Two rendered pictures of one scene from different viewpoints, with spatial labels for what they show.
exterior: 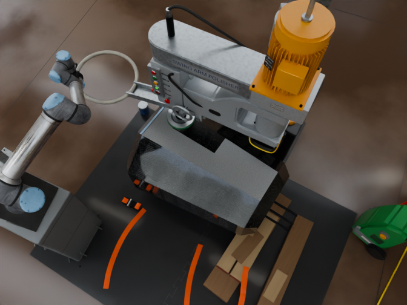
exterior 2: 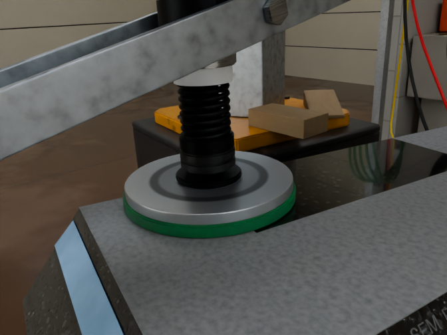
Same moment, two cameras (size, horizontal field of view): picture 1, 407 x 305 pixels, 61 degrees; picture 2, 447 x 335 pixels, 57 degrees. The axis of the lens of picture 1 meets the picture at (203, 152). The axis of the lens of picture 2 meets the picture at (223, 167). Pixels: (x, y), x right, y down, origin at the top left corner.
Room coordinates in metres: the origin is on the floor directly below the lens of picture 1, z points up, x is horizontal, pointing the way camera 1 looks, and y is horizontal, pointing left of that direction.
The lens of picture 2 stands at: (1.12, 0.59, 1.09)
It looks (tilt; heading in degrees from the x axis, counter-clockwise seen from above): 21 degrees down; 298
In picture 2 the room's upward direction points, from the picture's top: 3 degrees counter-clockwise
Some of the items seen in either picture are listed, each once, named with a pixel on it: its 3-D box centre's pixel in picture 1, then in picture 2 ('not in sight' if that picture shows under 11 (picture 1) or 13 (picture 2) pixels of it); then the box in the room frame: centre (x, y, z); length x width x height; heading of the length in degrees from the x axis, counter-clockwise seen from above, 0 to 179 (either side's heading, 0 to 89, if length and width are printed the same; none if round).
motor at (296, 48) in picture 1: (294, 55); not in sight; (1.05, -0.41, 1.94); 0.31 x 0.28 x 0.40; 153
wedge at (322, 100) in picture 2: not in sight; (322, 103); (1.45, -0.69, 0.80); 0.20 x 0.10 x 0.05; 113
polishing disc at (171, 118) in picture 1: (180, 115); (209, 180); (1.37, 0.17, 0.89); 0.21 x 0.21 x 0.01
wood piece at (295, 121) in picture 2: not in sight; (287, 119); (1.48, -0.46, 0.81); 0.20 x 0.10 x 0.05; 158
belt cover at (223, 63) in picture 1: (228, 68); not in sight; (1.21, -0.14, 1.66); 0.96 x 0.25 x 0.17; 63
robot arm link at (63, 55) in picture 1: (65, 60); not in sight; (1.62, 0.97, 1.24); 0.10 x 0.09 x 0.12; 164
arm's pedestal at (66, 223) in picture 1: (54, 220); not in sight; (0.67, 1.19, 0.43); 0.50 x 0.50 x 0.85; 66
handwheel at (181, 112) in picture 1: (185, 109); not in sight; (1.21, 0.12, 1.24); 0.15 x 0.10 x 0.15; 63
